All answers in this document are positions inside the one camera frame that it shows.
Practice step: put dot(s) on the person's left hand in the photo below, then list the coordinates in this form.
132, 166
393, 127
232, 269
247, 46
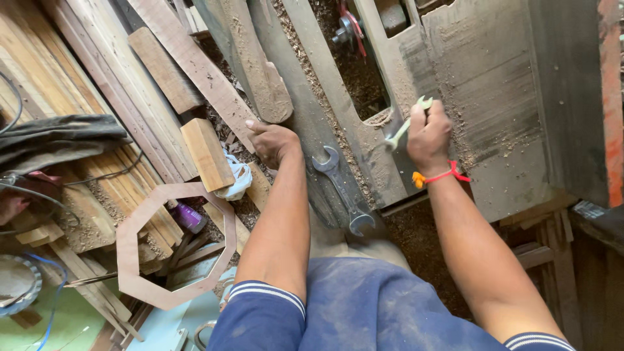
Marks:
278, 144

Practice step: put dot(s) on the person's right hand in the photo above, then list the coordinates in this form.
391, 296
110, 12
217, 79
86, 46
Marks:
430, 141

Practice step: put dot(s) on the small pale green wrench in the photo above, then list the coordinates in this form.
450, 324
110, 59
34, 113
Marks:
402, 129

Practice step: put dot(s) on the white crumpled bag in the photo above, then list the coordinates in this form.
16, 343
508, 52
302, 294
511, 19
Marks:
236, 178

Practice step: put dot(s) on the short thick wooden block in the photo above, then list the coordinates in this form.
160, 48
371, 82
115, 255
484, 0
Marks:
207, 153

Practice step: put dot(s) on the dusty grey woodworking machine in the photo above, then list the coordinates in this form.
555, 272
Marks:
487, 97

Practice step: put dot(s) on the rounded dusty wooden piece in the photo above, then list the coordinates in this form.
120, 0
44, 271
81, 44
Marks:
258, 73

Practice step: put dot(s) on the large grey open-end wrench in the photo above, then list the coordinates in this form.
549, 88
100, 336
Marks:
341, 187

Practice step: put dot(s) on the long reddish wooden board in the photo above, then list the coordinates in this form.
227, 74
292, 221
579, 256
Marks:
204, 73

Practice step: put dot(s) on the purple bottle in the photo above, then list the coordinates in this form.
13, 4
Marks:
187, 217

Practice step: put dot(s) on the dark brown wooden plank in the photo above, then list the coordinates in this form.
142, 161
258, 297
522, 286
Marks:
165, 70

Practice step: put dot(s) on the dark wooden stand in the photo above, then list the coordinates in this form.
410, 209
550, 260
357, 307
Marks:
546, 253

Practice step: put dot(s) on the blue shirt with striped sleeves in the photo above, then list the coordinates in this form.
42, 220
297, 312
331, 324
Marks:
370, 312

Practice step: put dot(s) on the pile of wooden planks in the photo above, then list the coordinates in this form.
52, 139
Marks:
92, 73

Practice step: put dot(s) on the grey folded cloth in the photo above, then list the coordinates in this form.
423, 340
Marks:
53, 139

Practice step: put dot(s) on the thin metal rod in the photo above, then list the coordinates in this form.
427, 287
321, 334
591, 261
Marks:
92, 280

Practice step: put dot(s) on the round grey disc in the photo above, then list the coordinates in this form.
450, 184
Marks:
17, 282

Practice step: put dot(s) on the octagonal wooden frame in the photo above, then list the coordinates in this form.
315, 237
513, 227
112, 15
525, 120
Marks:
127, 273

